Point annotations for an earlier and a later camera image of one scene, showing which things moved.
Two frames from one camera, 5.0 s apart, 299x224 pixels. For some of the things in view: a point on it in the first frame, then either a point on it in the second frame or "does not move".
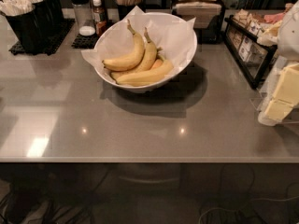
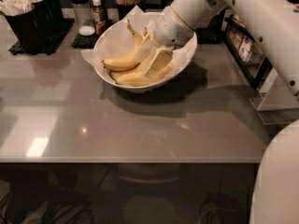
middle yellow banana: x=147 y=62 does not move
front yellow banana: x=148 y=76 does not move
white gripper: x=290 y=38 to x=172 y=29
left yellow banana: x=129 y=61 does not move
